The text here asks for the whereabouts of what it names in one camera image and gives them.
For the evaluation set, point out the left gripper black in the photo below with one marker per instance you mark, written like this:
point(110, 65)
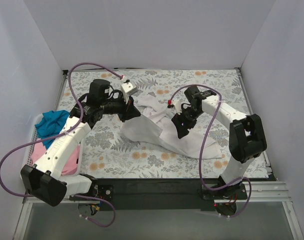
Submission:
point(128, 109)

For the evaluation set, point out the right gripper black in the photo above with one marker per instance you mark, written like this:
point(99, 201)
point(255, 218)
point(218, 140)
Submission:
point(184, 122)

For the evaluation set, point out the white t shirt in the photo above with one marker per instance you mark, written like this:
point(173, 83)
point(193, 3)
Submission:
point(154, 127)

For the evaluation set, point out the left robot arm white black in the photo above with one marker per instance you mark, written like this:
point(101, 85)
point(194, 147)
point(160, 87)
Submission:
point(44, 179)

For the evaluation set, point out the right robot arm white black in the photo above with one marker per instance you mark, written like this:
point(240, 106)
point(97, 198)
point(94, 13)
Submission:
point(247, 139)

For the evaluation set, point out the floral tablecloth mat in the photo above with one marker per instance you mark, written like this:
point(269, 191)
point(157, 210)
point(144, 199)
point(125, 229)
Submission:
point(148, 146)

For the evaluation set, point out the teal blue t shirt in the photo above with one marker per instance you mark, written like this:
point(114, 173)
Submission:
point(51, 124)

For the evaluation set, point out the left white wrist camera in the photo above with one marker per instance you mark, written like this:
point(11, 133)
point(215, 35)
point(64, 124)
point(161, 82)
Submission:
point(128, 89)

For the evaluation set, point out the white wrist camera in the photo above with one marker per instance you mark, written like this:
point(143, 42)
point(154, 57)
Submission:
point(128, 89)
point(175, 104)

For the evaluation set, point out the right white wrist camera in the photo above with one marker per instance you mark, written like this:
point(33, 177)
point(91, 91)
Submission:
point(175, 104)

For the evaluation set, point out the aluminium frame rail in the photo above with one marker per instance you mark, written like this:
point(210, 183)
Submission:
point(258, 191)

